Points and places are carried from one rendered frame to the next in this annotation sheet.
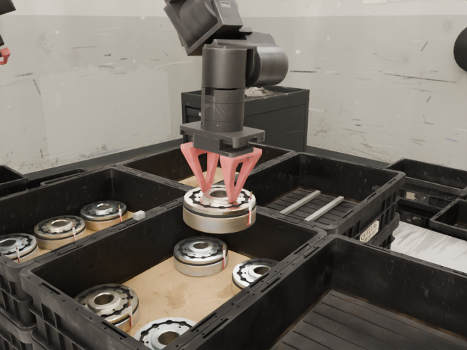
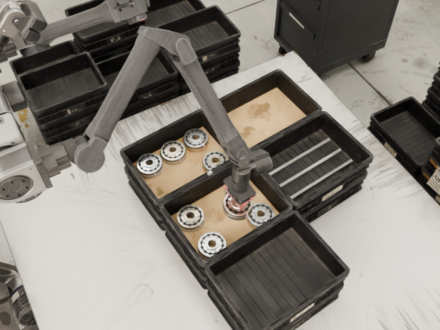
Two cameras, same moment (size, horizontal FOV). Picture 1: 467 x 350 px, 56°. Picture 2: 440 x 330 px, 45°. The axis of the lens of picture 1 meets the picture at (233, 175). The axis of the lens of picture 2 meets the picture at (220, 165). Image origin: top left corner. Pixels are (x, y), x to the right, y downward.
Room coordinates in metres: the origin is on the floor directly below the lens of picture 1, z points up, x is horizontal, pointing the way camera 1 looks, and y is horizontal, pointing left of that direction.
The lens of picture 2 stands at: (-0.36, -0.22, 2.59)
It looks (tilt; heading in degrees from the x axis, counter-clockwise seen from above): 54 degrees down; 18
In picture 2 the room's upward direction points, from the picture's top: 1 degrees counter-clockwise
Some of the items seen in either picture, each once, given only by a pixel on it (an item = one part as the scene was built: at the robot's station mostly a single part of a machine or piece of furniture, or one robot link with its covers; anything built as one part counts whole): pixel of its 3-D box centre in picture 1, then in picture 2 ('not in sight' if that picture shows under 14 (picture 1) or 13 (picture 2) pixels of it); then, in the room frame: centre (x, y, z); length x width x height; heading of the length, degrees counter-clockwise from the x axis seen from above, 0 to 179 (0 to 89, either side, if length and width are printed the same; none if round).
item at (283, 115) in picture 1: (246, 166); (336, 2); (2.54, -0.08, 0.45); 0.60 x 0.45 x 0.90; 136
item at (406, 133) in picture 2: not in sight; (409, 142); (1.70, -0.66, 0.26); 0.40 x 0.30 x 0.23; 46
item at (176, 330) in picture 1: (169, 339); (211, 243); (0.49, 0.09, 0.86); 0.05 x 0.05 x 0.01
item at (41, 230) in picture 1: (60, 226); (173, 150); (0.85, 0.37, 0.86); 0.10 x 0.10 x 0.01
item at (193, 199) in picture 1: (219, 198); (238, 203); (0.58, 0.02, 1.03); 0.10 x 0.10 x 0.01
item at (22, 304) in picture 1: (80, 232); (182, 161); (0.81, 0.31, 0.87); 0.40 x 0.30 x 0.11; 142
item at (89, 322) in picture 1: (186, 256); (225, 207); (0.62, 0.07, 0.92); 0.40 x 0.30 x 0.02; 142
